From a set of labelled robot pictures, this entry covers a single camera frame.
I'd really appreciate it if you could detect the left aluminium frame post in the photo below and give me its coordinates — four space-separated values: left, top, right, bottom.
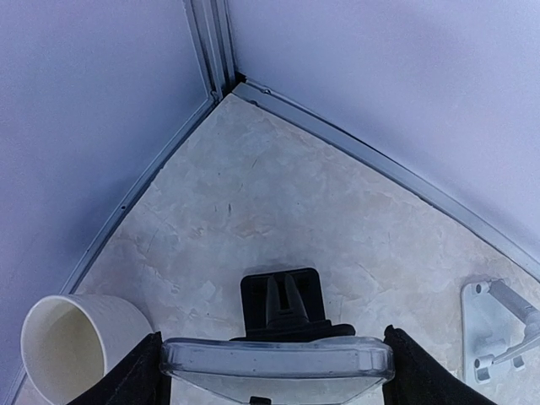
184 0 238 103

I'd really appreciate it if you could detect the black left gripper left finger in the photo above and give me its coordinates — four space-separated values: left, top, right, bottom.
75 332 171 405

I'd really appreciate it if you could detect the black folding phone stand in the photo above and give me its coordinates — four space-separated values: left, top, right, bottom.
239 267 356 343

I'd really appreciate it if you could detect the white folding phone stand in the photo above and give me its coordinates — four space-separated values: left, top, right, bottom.
461 279 539 388

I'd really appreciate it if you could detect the cream ceramic mug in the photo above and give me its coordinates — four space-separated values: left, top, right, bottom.
20 294 153 404

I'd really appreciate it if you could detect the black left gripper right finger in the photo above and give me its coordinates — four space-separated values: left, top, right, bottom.
382 325 492 405

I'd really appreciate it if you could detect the black phone silver case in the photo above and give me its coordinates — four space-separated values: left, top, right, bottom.
159 336 395 404

